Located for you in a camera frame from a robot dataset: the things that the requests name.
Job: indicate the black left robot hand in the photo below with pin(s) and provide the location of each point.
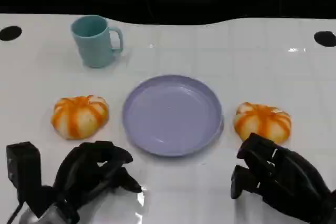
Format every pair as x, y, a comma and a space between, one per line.
78, 171

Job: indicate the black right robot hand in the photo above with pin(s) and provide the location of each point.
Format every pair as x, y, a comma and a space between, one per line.
291, 176

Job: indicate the orange and white bread roll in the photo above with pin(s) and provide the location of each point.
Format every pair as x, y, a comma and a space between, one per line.
78, 116
262, 121

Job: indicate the lilac plate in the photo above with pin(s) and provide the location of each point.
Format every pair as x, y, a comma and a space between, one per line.
172, 116

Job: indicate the pale green mug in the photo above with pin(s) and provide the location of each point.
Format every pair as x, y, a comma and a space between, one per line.
94, 43

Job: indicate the black table grommet hole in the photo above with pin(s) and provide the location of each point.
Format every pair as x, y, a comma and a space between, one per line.
325, 39
10, 33

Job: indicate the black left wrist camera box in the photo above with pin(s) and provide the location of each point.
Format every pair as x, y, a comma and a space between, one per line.
23, 166

